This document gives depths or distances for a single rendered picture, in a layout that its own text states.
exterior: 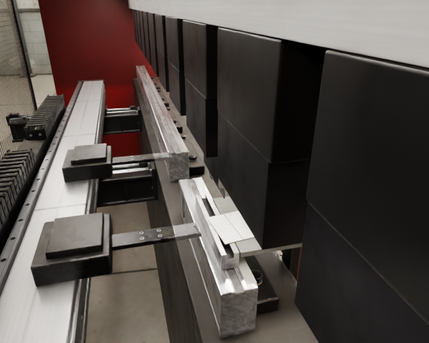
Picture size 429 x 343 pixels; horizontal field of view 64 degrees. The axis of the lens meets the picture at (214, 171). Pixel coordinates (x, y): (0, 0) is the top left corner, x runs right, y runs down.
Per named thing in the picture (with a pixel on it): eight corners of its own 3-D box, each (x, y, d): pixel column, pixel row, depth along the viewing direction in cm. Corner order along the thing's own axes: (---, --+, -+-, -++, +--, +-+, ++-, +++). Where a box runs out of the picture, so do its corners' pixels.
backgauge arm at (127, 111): (142, 132, 187) (139, 106, 181) (12, 142, 173) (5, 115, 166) (141, 127, 194) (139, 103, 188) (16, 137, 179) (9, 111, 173)
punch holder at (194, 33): (266, 152, 48) (275, 22, 41) (206, 158, 46) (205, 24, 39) (233, 121, 61) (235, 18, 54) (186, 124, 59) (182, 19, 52)
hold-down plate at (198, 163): (204, 173, 110) (204, 165, 109) (188, 175, 109) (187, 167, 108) (187, 141, 136) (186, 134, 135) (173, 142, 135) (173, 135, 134)
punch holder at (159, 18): (201, 90, 83) (200, 14, 76) (166, 92, 81) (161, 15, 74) (189, 78, 96) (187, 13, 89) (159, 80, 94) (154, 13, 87)
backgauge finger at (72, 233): (207, 258, 57) (207, 233, 55) (35, 287, 51) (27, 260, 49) (193, 218, 67) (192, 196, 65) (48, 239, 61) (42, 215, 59)
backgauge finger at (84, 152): (174, 170, 87) (173, 152, 85) (64, 182, 81) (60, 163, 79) (168, 152, 97) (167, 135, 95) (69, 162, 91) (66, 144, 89)
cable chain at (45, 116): (47, 139, 103) (44, 126, 101) (26, 141, 101) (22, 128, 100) (65, 103, 141) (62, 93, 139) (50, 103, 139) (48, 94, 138)
